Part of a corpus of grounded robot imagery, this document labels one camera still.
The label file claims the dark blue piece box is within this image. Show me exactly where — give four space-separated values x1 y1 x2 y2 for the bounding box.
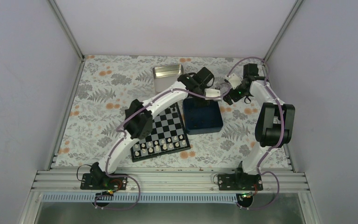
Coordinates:
182 98 223 135

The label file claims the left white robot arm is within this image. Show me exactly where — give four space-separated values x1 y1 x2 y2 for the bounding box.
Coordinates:
90 67 214 189

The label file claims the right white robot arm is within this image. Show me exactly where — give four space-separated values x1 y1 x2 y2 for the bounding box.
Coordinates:
223 64 295 190

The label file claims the black grey chess board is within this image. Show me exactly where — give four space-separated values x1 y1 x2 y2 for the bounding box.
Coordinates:
131 103 190 162

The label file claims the floral table mat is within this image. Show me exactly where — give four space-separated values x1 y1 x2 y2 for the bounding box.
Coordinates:
55 55 261 169

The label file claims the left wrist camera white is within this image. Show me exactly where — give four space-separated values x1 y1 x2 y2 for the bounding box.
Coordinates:
205 88 221 100

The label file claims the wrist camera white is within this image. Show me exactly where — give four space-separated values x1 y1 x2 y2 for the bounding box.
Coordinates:
225 73 242 89
205 88 221 100

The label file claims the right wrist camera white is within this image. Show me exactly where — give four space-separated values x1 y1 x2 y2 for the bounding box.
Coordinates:
225 73 242 89

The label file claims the aluminium corner post right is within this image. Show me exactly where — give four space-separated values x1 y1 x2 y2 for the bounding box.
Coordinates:
264 0 304 61

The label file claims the aluminium corner post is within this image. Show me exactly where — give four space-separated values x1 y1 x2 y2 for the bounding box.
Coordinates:
264 0 304 61
47 0 84 59

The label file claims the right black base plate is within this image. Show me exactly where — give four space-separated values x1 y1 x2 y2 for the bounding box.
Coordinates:
218 173 263 191

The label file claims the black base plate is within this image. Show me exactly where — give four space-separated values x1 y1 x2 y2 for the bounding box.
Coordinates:
218 173 263 191
80 174 128 191

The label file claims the aluminium corner post left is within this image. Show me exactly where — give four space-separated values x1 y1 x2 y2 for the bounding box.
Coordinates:
47 0 84 59

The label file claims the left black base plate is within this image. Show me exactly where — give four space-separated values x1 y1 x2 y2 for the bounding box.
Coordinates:
80 174 128 191

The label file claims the aluminium front rail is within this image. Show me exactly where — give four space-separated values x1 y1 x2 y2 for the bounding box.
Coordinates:
31 170 310 193

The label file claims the white slotted cable duct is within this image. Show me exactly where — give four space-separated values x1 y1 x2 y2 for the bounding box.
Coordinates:
42 192 237 204

